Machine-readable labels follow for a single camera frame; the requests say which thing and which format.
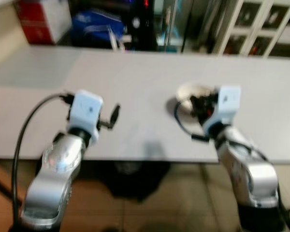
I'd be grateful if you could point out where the red and white box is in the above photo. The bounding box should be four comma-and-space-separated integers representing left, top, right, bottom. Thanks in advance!
15, 0, 72, 45

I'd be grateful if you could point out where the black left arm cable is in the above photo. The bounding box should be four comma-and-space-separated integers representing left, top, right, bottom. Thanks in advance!
11, 93, 74, 228

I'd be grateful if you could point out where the thin black looped cable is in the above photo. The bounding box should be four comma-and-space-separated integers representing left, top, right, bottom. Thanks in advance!
173, 101, 211, 143

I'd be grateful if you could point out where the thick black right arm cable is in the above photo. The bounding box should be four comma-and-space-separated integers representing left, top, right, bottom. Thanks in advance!
254, 145, 290, 232

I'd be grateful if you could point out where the black tall appliance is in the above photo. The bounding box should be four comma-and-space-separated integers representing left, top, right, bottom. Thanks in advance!
127, 0, 159, 51

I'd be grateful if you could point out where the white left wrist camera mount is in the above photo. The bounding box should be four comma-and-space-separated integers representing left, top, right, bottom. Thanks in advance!
68, 90, 104, 138

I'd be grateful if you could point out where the glass and metal stand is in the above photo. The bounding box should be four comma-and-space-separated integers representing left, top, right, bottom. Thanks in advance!
157, 0, 218, 53

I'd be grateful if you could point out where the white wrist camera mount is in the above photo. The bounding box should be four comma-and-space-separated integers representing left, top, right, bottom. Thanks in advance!
68, 90, 104, 138
203, 86, 242, 138

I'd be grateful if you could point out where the white cabinet with glass doors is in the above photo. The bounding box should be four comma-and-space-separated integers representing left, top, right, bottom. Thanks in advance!
214, 0, 290, 58

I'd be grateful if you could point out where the blue bag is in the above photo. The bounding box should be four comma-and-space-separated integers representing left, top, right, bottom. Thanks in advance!
70, 9, 126, 49

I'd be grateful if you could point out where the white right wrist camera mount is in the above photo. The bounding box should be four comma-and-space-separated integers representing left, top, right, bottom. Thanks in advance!
203, 86, 242, 138

